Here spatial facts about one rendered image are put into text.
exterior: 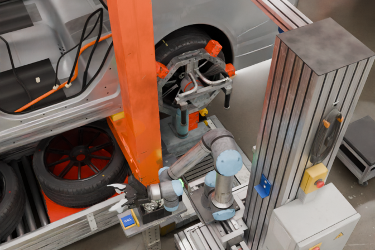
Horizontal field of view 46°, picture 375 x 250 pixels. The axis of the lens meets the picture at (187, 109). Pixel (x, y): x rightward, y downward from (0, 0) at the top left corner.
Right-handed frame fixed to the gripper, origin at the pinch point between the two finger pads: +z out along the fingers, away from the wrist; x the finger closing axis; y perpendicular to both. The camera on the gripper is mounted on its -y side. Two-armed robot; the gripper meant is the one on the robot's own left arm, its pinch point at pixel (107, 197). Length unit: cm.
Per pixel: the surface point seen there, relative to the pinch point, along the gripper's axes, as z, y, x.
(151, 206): -21, 64, 42
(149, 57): -30, -44, 45
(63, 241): 41, 99, 54
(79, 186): 23, 64, 70
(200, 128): -74, 84, 131
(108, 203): 6, 77, 62
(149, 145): -25, 22, 53
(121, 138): -9, 44, 88
